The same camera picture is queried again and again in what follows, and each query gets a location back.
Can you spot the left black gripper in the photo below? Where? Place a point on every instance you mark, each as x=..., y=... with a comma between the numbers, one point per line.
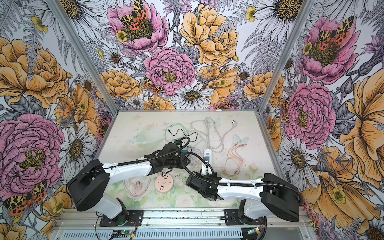
x=182, y=161

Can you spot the teal green charger plug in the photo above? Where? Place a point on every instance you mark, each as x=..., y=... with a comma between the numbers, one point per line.
x=185, y=150

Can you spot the round pink power socket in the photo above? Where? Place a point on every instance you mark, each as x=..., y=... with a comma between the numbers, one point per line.
x=164, y=184

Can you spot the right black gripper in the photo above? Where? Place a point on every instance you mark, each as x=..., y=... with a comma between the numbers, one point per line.
x=199, y=175

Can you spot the white blue power strip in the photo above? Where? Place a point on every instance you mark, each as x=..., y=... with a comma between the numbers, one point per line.
x=207, y=160

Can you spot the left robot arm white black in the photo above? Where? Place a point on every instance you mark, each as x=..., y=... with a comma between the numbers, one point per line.
x=87, y=188

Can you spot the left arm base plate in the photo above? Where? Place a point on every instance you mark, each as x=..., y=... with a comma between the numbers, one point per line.
x=128, y=218

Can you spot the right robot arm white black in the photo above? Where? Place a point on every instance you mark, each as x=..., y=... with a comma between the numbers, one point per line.
x=267, y=196

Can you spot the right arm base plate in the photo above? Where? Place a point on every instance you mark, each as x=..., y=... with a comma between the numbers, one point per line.
x=236, y=217

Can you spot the aluminium front rail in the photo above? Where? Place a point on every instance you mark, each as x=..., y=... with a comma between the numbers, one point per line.
x=180, y=224

